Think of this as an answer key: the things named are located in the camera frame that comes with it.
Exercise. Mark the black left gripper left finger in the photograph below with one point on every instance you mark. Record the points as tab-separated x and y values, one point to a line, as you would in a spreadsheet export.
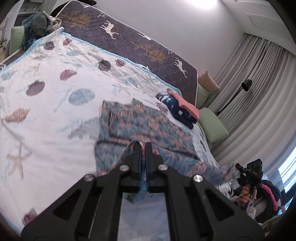
90	209

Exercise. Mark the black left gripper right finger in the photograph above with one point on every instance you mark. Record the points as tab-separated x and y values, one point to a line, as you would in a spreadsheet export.
196	209

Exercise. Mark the teal floral patterned garment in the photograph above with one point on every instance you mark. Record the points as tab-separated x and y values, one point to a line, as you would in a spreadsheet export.
124	125

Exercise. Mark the dark clothes with pink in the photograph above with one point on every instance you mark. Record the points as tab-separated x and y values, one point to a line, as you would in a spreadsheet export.
268	201

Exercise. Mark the green cushion near clothes pile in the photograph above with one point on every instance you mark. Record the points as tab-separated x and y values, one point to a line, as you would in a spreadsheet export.
16	40

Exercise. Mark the pile of dark clothes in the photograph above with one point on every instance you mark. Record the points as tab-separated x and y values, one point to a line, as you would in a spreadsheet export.
37	26

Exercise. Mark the person's right hand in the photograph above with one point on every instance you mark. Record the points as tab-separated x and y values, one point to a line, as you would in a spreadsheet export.
245	197

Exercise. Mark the green striped pillow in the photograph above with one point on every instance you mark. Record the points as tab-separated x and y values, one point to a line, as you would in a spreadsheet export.
213	128

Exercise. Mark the grey pleated curtain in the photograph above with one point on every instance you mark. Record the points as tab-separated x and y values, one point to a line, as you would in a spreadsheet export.
256	104

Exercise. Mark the folded pink garment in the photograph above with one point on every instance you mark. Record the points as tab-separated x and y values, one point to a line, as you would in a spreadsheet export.
184	104

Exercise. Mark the folded navy star garment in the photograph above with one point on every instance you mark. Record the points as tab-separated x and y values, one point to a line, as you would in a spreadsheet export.
180	114

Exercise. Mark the beige cushion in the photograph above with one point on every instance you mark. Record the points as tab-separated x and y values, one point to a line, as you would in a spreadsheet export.
206	81

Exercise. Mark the white seashell print bedspread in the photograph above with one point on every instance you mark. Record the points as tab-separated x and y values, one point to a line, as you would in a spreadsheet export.
51	101

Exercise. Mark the dark purple deer mattress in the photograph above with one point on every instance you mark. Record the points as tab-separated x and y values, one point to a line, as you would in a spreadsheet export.
96	27

